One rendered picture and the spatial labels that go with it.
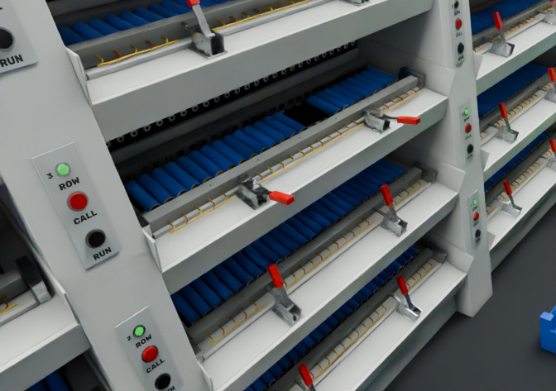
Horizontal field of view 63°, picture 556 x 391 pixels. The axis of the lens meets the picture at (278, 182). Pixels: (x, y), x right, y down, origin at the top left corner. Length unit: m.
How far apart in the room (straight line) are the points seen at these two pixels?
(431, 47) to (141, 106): 0.56
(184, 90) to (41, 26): 0.15
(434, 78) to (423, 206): 0.24
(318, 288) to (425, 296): 0.33
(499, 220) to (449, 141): 0.36
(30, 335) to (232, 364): 0.27
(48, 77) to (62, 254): 0.17
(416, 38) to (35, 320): 0.74
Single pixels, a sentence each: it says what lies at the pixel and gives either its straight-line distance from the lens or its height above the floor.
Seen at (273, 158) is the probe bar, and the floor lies 0.56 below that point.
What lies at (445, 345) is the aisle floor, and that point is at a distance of 1.10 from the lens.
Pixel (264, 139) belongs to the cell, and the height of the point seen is 0.57.
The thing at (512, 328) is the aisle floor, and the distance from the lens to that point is 1.14.
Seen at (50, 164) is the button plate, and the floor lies 0.68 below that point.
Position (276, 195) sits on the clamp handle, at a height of 0.55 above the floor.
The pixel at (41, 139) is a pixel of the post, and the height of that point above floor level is 0.70.
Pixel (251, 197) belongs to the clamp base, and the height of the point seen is 0.54.
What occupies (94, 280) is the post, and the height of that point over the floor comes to 0.55.
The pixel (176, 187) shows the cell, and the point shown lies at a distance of 0.61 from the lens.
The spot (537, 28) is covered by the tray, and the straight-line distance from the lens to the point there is 1.31.
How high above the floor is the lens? 0.78
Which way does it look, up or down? 23 degrees down
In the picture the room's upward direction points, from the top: 15 degrees counter-clockwise
